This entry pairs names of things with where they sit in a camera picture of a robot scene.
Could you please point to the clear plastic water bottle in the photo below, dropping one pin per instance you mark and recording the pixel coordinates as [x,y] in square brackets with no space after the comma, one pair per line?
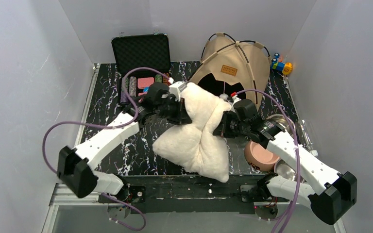
[307,136]

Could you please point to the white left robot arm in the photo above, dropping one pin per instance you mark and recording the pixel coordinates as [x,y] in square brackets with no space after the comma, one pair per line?
[77,166]

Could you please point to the white fluffy cushion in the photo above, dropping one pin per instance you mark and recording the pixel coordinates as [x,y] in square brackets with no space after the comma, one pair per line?
[193,146]

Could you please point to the steel bowl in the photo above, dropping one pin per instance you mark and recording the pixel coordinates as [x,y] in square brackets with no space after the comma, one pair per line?
[279,118]
[285,170]

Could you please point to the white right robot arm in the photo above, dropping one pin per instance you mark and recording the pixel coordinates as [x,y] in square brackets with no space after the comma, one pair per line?
[327,192]

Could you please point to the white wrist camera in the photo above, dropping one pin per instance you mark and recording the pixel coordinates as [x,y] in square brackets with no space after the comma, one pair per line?
[233,98]
[176,89]

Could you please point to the black poker chip case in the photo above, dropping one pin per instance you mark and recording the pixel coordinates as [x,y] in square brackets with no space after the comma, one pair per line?
[149,50]

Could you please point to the colourful toy block car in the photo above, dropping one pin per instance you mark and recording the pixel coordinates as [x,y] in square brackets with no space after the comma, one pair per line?
[277,64]

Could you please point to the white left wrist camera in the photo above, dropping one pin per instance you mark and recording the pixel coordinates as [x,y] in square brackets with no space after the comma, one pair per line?
[176,89]

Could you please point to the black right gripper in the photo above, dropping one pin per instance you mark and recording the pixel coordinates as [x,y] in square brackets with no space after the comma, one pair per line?
[221,127]

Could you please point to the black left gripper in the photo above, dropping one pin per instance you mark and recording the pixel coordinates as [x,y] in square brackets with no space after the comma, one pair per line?
[180,111]

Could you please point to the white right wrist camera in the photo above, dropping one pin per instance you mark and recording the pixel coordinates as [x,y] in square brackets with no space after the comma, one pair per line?
[233,98]

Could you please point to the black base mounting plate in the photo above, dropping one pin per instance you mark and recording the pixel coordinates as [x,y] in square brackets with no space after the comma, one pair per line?
[194,193]

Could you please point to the white pompom toy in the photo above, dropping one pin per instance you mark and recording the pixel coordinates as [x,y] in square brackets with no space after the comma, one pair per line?
[223,95]

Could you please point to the tan fabric pet tent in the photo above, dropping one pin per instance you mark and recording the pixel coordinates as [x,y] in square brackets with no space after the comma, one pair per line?
[261,64]

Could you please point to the pink double pet bowl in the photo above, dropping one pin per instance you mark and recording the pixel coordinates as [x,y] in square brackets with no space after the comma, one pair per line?
[260,158]

